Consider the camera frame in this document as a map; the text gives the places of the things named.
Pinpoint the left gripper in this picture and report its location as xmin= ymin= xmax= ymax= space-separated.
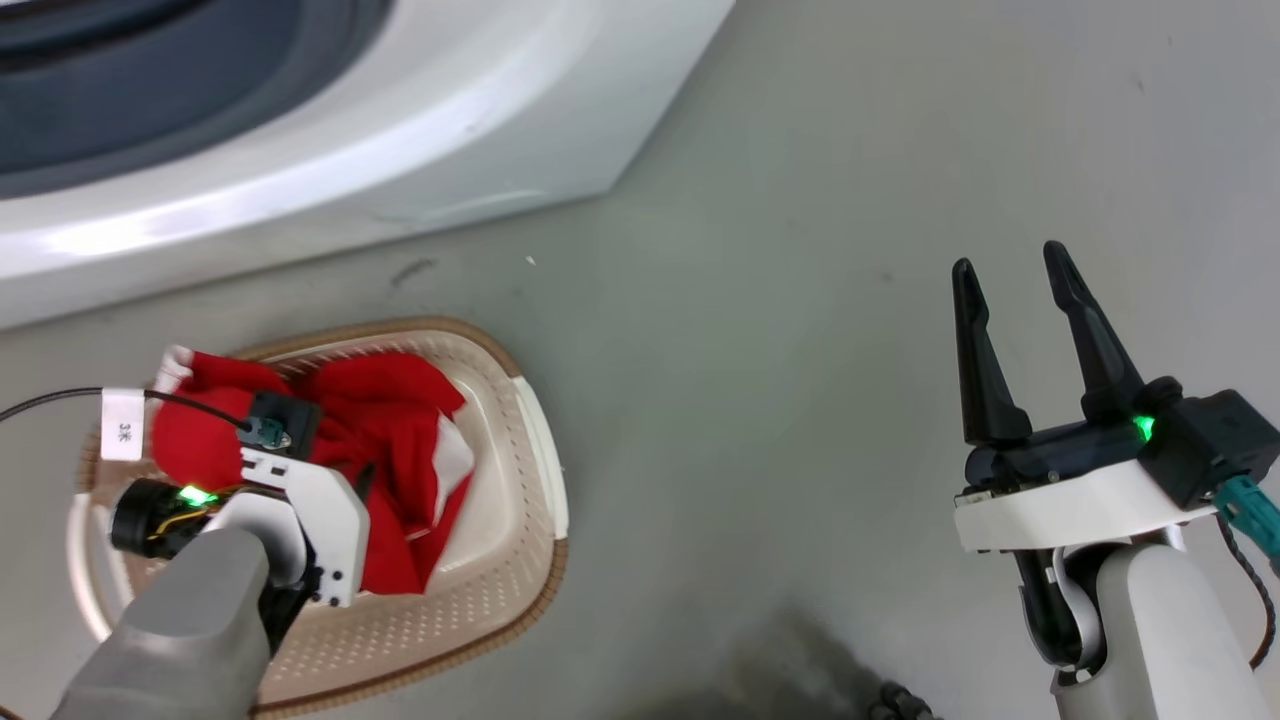
xmin=108 ymin=446 xmax=373 ymax=609

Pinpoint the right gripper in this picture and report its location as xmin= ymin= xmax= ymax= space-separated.
xmin=951 ymin=240 xmax=1219 ymax=557

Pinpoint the red basketball jersey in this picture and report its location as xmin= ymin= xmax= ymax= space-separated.
xmin=150 ymin=345 xmax=477 ymax=599

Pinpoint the cream plastic laundry basket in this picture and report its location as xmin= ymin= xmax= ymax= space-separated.
xmin=65 ymin=317 xmax=572 ymax=717

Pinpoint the white front-load washing machine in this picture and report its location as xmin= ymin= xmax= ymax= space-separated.
xmin=0 ymin=0 xmax=737 ymax=332

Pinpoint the grey rubber door gasket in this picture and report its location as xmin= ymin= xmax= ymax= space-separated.
xmin=0 ymin=0 xmax=397 ymax=201

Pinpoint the left teal plug camera cable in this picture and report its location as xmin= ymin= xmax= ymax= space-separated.
xmin=0 ymin=388 xmax=293 ymax=449

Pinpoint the teal plug camera cable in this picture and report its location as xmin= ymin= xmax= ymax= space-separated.
xmin=0 ymin=388 xmax=293 ymax=449
xmin=1214 ymin=474 xmax=1280 ymax=673

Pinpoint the white cable tag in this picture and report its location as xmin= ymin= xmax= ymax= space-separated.
xmin=100 ymin=388 xmax=147 ymax=462

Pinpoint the right teal plug camera cable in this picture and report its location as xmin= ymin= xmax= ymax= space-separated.
xmin=1214 ymin=474 xmax=1280 ymax=673

